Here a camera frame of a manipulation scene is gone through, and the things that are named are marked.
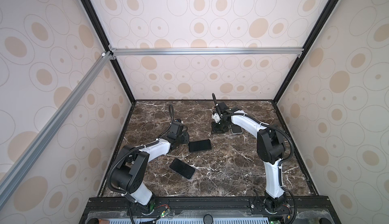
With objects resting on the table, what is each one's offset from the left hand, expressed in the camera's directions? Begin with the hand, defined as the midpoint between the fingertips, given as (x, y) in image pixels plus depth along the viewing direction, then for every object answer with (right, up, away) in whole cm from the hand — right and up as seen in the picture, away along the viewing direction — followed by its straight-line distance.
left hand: (191, 133), depth 92 cm
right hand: (+14, 0, +4) cm, 14 cm away
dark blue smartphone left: (-5, -20, -5) cm, 21 cm away
